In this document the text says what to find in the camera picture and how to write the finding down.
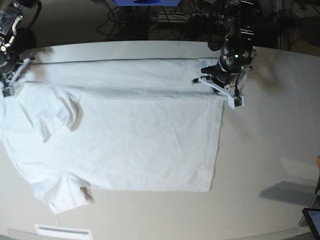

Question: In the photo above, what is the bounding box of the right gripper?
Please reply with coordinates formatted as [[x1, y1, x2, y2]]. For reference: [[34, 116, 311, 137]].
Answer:
[[0, 58, 23, 80]]

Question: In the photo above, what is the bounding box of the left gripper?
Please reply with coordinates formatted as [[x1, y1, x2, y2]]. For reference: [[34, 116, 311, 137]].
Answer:
[[201, 65, 244, 94]]

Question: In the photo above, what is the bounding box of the white T-shirt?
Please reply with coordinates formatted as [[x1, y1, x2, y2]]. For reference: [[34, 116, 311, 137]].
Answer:
[[0, 58, 224, 214]]

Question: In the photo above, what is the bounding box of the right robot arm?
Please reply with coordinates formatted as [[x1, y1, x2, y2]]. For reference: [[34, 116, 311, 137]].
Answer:
[[0, 0, 42, 82]]

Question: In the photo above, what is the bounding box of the blue box overhead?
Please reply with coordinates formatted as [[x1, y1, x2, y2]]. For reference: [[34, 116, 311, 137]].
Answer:
[[112, 0, 180, 7]]

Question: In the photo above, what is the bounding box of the white paper label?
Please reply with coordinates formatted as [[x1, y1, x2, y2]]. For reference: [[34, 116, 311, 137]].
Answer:
[[34, 224, 93, 240]]

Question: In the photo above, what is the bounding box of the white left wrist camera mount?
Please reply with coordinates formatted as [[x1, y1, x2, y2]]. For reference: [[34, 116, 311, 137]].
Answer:
[[191, 71, 249, 109]]

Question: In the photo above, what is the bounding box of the tablet with dark frame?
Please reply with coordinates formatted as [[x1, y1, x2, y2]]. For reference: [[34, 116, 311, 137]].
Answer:
[[302, 208, 320, 240]]

